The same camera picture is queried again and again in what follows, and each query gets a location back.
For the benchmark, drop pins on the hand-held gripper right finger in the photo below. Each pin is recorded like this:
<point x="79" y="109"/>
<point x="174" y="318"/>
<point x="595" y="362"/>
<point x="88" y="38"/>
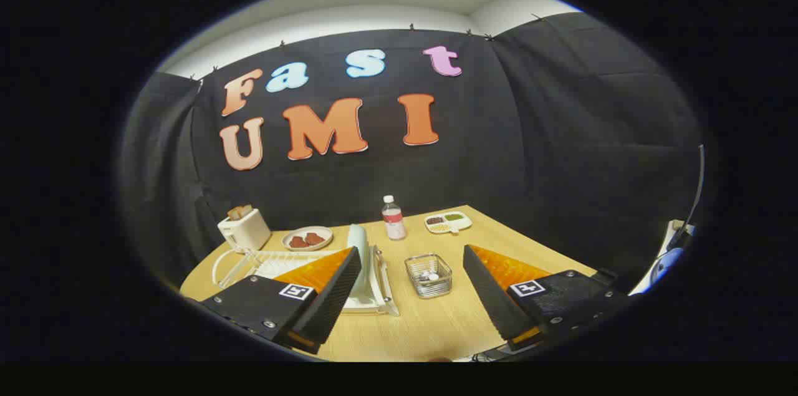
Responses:
<point x="489" y="296"/>

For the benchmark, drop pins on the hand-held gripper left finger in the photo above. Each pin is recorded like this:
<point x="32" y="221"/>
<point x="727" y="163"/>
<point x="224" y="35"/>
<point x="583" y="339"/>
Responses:
<point x="330" y="302"/>

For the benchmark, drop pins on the pale green plate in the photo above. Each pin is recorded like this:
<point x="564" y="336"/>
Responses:
<point x="359" y="240"/>

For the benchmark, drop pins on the white plate with meat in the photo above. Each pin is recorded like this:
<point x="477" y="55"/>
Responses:
<point x="324" y="231"/>

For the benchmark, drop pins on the red meat piece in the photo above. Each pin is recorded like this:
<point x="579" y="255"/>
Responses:
<point x="298" y="242"/>
<point x="315" y="238"/>

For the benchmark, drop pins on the white divided snack tray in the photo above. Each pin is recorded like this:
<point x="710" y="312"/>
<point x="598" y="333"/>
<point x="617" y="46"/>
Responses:
<point x="464" y="223"/>

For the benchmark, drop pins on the clear bottle with red label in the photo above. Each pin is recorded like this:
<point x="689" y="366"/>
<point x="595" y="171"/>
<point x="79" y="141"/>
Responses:
<point x="394" y="224"/>

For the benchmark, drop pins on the white toaster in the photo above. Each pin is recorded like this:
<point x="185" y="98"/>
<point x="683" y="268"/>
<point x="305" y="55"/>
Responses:
<point x="246" y="234"/>

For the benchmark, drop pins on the black backdrop cloth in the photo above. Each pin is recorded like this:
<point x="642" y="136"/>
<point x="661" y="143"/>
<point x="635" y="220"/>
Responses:
<point x="530" y="134"/>

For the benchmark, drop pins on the white and blue device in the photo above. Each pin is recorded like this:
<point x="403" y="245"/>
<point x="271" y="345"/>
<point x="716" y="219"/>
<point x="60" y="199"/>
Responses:
<point x="664" y="262"/>

